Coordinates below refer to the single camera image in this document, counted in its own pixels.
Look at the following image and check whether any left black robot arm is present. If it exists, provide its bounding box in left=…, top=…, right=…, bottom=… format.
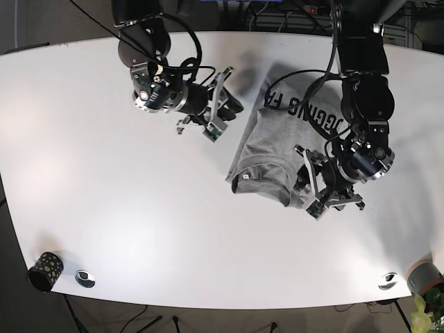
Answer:
left=285, top=1, right=400, bottom=219

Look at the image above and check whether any grey plant pot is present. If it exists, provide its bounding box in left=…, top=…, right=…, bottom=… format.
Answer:
left=407, top=259, right=443, bottom=296

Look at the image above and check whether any black gold-dotted cup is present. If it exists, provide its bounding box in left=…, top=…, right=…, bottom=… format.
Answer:
left=26, top=252, right=64, bottom=293

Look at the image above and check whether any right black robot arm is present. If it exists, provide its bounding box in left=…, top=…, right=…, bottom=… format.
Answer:
left=112, top=1, right=244, bottom=142

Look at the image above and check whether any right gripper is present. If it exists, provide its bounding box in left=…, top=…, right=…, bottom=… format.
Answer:
left=176, top=67, right=244, bottom=142

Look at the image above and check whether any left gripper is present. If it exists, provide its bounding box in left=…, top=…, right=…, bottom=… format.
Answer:
left=293, top=145, right=365, bottom=220

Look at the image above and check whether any medium grey T-shirt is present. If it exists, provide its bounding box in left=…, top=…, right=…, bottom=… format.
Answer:
left=226, top=62, right=355, bottom=210

